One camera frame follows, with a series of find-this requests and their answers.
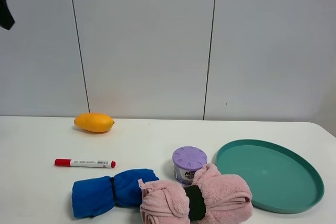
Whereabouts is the red white marker pen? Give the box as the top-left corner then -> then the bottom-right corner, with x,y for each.
54,159 -> 116,168

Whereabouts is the purple lidded air freshener can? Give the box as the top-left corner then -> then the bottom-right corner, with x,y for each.
172,146 -> 207,186

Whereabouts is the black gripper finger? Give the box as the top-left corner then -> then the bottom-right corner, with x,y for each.
0,0 -> 15,30

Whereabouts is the teal round plastic tray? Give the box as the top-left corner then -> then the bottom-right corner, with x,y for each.
215,139 -> 324,214

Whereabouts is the black band on pink towel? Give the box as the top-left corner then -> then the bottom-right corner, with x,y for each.
184,185 -> 206,222

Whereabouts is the yellow mango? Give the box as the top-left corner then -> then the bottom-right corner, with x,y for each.
74,113 -> 114,133

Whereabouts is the pink towel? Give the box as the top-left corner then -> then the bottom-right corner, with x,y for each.
138,164 -> 253,223

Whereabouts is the blue rolled towel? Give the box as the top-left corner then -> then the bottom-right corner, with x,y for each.
71,168 -> 159,218

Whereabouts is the black band on blue towel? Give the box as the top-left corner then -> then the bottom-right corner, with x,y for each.
110,177 -> 118,206

